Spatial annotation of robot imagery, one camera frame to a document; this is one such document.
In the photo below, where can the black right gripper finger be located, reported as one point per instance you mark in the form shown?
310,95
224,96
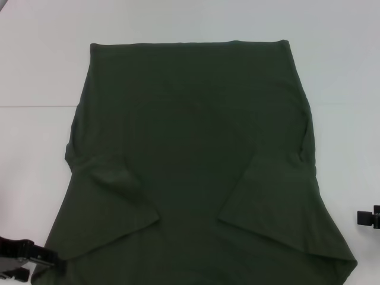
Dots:
366,219

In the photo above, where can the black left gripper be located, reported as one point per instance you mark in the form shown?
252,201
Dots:
13,252

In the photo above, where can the dark green shirt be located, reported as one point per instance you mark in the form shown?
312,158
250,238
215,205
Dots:
196,148

